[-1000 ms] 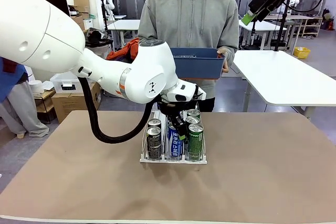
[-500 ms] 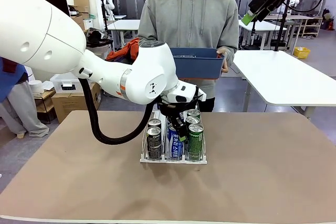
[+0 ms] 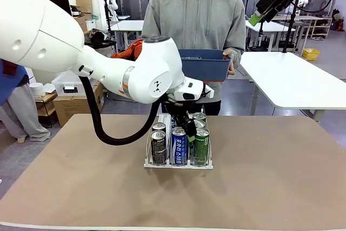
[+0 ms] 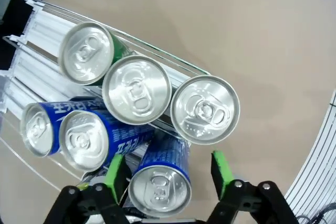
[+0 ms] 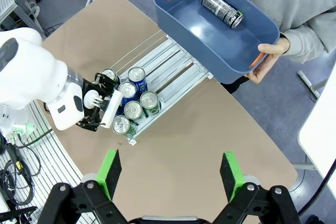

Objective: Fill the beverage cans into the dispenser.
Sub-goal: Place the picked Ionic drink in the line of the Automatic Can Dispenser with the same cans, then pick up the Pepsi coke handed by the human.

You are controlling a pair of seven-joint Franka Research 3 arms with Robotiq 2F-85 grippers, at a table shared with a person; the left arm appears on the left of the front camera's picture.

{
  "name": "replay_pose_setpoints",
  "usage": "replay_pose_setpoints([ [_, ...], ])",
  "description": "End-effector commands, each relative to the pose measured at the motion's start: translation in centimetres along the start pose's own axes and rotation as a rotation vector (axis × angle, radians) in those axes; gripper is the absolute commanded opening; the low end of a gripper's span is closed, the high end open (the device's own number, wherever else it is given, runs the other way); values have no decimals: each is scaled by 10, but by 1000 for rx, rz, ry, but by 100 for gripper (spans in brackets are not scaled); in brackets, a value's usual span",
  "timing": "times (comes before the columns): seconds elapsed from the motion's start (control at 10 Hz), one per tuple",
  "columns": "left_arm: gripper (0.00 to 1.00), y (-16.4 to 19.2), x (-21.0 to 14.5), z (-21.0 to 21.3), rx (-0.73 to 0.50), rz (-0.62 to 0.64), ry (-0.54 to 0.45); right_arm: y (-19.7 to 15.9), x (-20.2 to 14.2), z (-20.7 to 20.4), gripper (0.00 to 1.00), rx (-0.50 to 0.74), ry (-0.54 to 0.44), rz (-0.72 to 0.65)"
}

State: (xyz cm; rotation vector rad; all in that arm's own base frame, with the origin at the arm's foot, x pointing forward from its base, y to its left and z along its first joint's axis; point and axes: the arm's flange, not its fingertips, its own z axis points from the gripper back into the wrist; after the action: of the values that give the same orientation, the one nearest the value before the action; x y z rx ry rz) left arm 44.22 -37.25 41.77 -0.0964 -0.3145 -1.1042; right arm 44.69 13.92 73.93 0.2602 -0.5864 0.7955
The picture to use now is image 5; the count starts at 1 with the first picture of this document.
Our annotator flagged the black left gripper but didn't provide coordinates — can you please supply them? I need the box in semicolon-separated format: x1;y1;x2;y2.
76;72;119;132

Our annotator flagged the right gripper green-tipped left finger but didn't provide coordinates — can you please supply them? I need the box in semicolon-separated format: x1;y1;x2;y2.
38;149;130;224

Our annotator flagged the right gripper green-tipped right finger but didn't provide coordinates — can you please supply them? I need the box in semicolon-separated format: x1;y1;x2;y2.
212;152;300;224

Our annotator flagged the green beverage can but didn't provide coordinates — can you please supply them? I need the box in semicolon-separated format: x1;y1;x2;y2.
140;90;161;118
111;115;138;138
123;100;146;125

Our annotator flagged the blue bin with orange handles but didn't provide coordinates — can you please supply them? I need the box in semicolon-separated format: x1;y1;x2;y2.
152;0;281;85

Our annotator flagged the person's left forearm grey sleeve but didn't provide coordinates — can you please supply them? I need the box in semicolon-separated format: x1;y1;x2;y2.
280;11;336;64

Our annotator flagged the black beverage can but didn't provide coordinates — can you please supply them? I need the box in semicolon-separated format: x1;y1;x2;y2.
100;68;121;84
201;0;244;29

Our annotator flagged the blue white beverage can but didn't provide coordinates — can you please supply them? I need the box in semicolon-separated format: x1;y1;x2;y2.
118;81;139;114
128;66;148;92

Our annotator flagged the person's left hand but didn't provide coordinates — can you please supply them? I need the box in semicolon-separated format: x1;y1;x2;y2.
243;37;291;85

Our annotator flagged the white slotted mounting plate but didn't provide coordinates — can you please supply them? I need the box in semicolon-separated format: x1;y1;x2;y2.
25;98;89;224

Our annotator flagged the large white table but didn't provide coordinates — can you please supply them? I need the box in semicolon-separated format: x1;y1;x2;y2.
296;62;336;183

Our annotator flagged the grey metal rack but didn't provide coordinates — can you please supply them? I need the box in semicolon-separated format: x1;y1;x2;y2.
0;0;47;40

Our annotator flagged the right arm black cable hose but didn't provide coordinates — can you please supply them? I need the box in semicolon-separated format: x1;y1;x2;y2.
296;157;336;224

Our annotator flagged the black cable bundle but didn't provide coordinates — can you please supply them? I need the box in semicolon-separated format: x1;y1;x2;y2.
0;129;55;224

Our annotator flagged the white wire can dispenser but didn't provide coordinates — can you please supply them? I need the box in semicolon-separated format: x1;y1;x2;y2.
96;30;214;146

